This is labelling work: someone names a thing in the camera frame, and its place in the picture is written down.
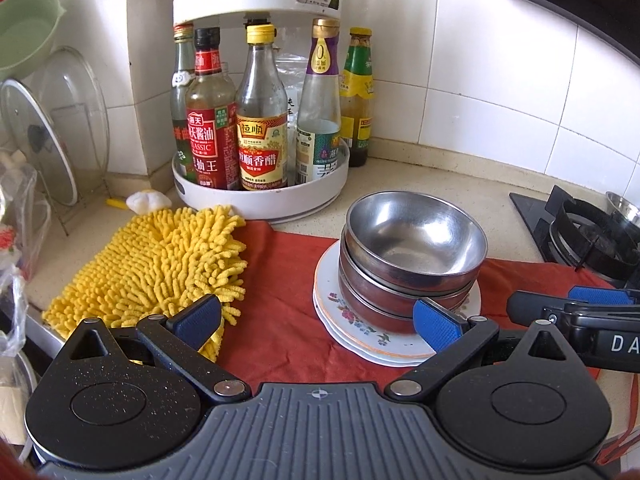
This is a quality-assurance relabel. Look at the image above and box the large steel bowl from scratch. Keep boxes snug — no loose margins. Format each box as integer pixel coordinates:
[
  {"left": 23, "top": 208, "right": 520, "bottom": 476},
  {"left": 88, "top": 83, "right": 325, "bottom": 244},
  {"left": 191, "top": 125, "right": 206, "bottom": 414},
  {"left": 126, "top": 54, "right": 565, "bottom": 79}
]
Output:
[{"left": 338, "top": 274, "right": 416, "bottom": 334}]

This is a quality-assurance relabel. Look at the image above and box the yellow green label sauce bottle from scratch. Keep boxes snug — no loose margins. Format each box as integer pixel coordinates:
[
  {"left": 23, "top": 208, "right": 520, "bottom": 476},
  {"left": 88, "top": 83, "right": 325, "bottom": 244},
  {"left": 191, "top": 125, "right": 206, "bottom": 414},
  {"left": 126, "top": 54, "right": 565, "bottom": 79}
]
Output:
[{"left": 340, "top": 27, "right": 374, "bottom": 167}]

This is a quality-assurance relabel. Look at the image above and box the green plastic basin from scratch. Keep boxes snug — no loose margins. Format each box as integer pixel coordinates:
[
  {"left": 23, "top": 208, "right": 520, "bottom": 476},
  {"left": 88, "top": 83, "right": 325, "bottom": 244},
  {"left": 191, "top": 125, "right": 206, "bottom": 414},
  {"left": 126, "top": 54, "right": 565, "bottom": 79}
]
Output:
[{"left": 0, "top": 0, "right": 65, "bottom": 81}]

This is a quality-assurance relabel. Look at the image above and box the yellow cap vinegar bottle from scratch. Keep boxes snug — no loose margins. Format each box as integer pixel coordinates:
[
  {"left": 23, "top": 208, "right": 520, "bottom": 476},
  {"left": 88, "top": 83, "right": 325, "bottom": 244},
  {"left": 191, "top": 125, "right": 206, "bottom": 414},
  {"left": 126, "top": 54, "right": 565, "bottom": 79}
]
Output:
[{"left": 236, "top": 23, "right": 288, "bottom": 191}]

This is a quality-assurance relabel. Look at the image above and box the floral white plate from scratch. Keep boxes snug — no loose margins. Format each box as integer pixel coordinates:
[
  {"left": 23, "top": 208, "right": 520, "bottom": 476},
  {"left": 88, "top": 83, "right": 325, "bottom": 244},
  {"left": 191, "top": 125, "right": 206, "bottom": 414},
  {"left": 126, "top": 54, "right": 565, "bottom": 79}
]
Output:
[{"left": 314, "top": 240, "right": 483, "bottom": 356}]

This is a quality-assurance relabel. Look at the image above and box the green label back bottle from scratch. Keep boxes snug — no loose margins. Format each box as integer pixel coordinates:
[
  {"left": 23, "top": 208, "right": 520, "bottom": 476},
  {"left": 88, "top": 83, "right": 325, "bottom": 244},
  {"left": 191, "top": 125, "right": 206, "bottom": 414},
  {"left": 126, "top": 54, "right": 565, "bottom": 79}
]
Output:
[{"left": 170, "top": 23, "right": 198, "bottom": 183}]

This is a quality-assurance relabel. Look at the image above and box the yellow chenille mitt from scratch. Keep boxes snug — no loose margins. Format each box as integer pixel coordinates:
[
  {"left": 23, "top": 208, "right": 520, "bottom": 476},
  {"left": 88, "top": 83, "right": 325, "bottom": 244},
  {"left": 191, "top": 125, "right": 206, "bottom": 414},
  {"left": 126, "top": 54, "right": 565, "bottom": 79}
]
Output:
[{"left": 43, "top": 206, "right": 247, "bottom": 362}]

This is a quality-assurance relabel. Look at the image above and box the white rotating spice rack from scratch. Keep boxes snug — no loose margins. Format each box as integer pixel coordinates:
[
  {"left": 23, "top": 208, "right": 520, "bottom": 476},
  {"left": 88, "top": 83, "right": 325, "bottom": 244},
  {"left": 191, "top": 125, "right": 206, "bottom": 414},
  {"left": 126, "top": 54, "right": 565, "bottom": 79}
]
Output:
[{"left": 172, "top": 0, "right": 348, "bottom": 223}]

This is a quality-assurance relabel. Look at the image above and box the lower white plate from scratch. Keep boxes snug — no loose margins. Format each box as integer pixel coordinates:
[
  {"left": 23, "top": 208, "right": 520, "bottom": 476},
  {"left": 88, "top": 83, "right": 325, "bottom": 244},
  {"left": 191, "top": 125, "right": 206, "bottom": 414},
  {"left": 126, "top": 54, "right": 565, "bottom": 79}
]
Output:
[{"left": 312, "top": 290, "right": 435, "bottom": 367}]

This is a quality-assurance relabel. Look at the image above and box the glass pot lid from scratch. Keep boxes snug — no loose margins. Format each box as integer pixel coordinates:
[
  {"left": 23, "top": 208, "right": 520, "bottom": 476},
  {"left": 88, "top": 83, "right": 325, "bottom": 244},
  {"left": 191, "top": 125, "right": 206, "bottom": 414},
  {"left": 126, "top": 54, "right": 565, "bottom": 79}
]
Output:
[{"left": 1, "top": 78, "right": 78, "bottom": 206}]

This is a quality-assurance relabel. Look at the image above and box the garlic bulb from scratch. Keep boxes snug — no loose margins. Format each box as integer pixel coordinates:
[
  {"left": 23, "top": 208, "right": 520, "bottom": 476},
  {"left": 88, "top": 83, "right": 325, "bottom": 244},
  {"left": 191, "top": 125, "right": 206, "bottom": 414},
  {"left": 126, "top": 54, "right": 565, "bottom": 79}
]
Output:
[{"left": 125, "top": 190, "right": 172, "bottom": 214}]

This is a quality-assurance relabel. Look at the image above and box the red cloth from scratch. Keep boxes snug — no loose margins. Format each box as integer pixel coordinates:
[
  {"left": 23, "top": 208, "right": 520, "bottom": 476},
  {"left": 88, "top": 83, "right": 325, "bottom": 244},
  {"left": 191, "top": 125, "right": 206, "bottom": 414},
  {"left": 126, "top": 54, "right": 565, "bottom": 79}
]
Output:
[{"left": 217, "top": 221, "right": 607, "bottom": 388}]

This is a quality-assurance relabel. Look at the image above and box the steel bowl on stove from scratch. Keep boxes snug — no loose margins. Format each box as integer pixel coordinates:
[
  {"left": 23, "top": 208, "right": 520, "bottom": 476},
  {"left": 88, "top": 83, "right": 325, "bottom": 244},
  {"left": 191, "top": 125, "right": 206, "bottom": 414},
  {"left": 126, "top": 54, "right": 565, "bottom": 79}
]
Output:
[{"left": 605, "top": 192, "right": 640, "bottom": 228}]

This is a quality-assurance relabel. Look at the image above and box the small steel bowl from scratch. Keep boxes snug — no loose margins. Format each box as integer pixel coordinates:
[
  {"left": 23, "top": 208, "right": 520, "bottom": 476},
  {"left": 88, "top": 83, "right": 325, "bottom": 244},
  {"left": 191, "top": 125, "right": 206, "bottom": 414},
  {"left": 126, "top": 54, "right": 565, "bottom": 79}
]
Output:
[{"left": 343, "top": 191, "right": 488, "bottom": 295}]

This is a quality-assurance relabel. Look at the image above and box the black gas stove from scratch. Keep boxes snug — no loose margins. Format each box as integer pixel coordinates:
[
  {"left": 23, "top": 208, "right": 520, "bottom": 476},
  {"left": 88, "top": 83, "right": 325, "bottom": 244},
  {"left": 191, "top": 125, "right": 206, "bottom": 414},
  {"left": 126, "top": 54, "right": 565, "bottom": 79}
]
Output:
[{"left": 510, "top": 185, "right": 639, "bottom": 289}]

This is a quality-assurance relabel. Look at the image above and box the clear plastic bag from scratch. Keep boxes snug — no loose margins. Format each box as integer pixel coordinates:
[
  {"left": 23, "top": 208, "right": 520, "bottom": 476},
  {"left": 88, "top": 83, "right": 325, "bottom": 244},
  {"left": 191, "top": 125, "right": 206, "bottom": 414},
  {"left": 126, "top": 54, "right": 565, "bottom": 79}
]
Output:
[{"left": 1, "top": 151, "right": 52, "bottom": 358}]

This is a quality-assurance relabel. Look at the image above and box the wire lid rack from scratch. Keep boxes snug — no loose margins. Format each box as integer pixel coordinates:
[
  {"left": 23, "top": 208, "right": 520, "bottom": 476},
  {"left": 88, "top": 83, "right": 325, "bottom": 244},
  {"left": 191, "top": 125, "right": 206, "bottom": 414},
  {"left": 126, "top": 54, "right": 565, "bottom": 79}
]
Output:
[{"left": 19, "top": 45, "right": 114, "bottom": 238}]

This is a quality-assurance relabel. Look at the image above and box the purple label clear bottle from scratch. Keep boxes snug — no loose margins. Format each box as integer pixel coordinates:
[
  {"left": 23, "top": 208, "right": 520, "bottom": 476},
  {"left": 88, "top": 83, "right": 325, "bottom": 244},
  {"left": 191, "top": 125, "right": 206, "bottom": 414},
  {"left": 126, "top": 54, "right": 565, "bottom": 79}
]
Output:
[{"left": 296, "top": 18, "right": 341, "bottom": 184}]

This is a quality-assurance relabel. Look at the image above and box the red label soy sauce bottle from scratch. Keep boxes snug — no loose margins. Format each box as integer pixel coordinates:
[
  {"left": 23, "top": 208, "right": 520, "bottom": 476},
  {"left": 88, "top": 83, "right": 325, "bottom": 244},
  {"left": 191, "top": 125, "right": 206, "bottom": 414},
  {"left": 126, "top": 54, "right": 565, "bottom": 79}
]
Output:
[{"left": 186, "top": 27, "right": 241, "bottom": 191}]

